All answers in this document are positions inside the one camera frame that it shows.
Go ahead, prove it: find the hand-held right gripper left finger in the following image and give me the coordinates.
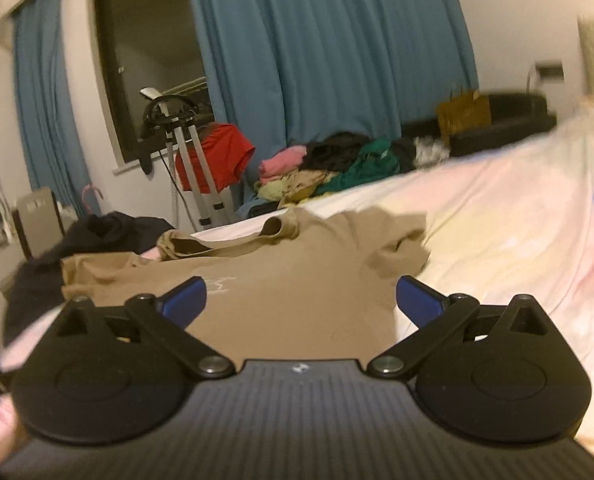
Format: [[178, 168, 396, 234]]
[[57, 276, 236, 380]]

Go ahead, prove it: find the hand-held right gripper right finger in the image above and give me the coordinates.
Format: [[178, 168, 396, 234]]
[[367, 275, 550, 380]]

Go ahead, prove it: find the tan t-shirt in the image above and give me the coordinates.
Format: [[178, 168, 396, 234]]
[[60, 206, 431, 362]]

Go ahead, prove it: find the black clothes pile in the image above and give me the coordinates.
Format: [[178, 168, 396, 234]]
[[2, 211, 176, 347]]

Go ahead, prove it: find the pink clothes hanger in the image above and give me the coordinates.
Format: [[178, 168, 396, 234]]
[[81, 184, 105, 217]]

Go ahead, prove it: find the pastel printed bed sheet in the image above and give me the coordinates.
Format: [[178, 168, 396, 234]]
[[0, 105, 594, 466]]

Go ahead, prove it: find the green garment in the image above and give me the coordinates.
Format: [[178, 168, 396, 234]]
[[317, 139, 403, 196]]

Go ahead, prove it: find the black and white garment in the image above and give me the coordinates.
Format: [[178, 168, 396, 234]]
[[413, 136, 450, 167]]

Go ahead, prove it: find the red garment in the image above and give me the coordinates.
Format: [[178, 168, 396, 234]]
[[175, 123, 256, 193]]

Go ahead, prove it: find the yellow-green garment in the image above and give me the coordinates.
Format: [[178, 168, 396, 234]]
[[253, 169, 342, 207]]

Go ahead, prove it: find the grey chair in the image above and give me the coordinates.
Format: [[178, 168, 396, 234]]
[[12, 187, 66, 261]]

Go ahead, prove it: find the pink folded garment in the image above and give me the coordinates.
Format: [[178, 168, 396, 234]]
[[260, 145, 309, 184]]

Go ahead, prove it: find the golden paper bag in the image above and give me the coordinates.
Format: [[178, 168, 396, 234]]
[[436, 86, 492, 146]]

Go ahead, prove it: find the blue curtain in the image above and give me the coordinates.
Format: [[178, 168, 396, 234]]
[[183, 0, 480, 213], [11, 0, 101, 221]]

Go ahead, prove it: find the dark window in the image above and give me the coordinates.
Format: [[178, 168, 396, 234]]
[[88, 0, 209, 167]]

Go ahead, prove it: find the metal stand with black ring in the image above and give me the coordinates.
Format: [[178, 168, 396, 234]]
[[138, 87, 234, 231]]

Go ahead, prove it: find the wall socket panel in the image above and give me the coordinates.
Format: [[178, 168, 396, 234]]
[[535, 60, 564, 81]]

